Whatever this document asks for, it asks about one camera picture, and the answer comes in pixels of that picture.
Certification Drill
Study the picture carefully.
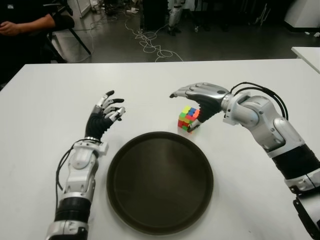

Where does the metal folding stand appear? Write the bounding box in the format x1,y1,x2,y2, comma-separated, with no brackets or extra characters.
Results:
253,0,272,26

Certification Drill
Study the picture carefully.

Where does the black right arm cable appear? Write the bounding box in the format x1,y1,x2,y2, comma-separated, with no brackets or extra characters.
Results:
229,81,292,121

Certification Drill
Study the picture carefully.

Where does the white board panel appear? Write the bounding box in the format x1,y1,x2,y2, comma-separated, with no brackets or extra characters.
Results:
66,0,92,18

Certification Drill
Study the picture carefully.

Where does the black metal chair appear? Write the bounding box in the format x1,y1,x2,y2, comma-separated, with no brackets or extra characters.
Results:
41,24,92,63

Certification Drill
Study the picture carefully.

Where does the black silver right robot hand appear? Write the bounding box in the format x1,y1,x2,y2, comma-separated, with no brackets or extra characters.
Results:
169,81,232,133

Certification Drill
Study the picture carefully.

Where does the white cabinet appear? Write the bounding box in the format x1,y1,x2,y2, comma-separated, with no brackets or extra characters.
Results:
283,0,320,28

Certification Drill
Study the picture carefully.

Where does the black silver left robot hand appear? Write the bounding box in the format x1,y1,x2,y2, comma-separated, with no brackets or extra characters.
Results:
84,89,126,141

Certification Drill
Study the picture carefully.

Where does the white side table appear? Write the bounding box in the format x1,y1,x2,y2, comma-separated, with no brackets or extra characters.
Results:
291,46,320,73

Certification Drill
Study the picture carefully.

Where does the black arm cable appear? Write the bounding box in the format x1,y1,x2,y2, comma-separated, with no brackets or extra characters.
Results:
229,81,292,121
55,146,76,191

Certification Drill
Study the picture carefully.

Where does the multicoloured Rubik's cube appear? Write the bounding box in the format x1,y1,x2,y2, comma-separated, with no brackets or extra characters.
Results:
177,105,202,135

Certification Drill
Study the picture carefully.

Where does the black cabinet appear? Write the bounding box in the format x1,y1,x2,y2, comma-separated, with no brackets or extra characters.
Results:
142,0,170,31

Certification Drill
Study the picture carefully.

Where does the dark brown round plate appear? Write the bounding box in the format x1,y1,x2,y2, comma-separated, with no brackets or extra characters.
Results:
106,131,215,236

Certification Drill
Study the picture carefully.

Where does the seated person in black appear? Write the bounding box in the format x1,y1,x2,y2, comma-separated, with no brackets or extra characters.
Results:
0,0,76,86

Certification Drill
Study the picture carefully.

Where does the tangled white floor cable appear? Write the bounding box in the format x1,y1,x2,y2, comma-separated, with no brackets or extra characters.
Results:
123,17,185,63

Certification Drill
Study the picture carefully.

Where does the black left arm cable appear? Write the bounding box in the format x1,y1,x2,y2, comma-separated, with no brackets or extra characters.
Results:
55,146,76,191

